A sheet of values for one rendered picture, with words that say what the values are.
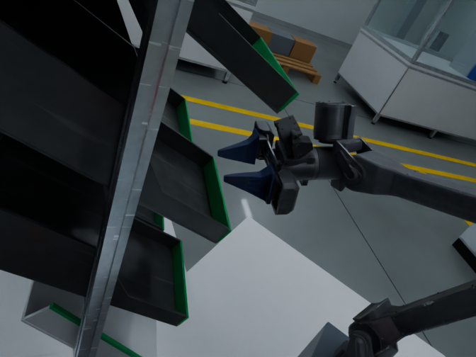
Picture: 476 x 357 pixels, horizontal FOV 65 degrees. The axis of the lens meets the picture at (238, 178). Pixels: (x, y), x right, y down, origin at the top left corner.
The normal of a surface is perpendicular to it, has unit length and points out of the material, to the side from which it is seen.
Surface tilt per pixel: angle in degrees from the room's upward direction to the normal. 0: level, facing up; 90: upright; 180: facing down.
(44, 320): 90
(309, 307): 0
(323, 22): 90
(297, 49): 90
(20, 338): 0
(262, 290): 0
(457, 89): 90
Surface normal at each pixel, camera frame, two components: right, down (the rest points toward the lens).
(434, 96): 0.22, 0.63
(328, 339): 0.35, -0.76
